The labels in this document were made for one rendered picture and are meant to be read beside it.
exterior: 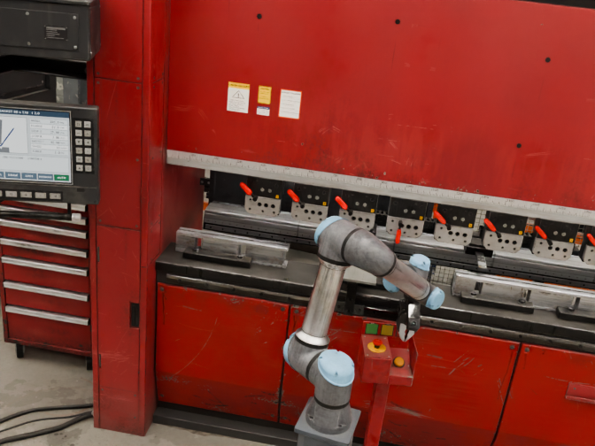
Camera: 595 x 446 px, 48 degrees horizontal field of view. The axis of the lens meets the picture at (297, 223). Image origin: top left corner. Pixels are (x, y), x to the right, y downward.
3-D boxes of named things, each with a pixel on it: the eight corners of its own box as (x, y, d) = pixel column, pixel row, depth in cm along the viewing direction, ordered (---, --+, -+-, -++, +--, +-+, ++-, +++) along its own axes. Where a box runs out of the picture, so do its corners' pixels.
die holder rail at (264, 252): (175, 250, 299) (175, 231, 295) (179, 245, 305) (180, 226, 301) (285, 268, 294) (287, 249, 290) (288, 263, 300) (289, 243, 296)
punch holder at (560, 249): (531, 256, 273) (541, 219, 267) (528, 247, 281) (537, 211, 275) (569, 261, 272) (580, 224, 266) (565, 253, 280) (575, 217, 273)
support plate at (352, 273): (329, 278, 265) (330, 276, 264) (336, 250, 289) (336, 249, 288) (375, 285, 263) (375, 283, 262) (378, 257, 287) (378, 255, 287)
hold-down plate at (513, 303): (459, 303, 282) (461, 296, 280) (459, 296, 286) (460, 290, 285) (533, 314, 278) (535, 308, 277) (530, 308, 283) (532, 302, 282)
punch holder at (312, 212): (289, 219, 283) (294, 182, 277) (293, 211, 291) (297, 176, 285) (325, 225, 282) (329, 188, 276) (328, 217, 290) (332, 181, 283)
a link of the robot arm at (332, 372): (330, 411, 208) (336, 374, 202) (303, 388, 217) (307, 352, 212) (359, 398, 215) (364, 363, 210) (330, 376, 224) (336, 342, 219)
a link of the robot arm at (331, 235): (304, 387, 215) (349, 228, 201) (275, 364, 225) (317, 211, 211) (330, 381, 223) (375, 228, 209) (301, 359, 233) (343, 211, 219)
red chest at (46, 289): (3, 363, 354) (-11, 185, 315) (50, 315, 400) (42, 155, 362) (94, 380, 349) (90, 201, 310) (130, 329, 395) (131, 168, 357)
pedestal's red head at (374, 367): (360, 382, 259) (367, 342, 252) (357, 358, 274) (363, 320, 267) (412, 387, 260) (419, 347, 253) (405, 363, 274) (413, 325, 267)
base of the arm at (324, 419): (345, 440, 211) (349, 414, 207) (299, 426, 214) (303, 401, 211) (356, 411, 224) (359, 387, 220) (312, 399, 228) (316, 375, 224)
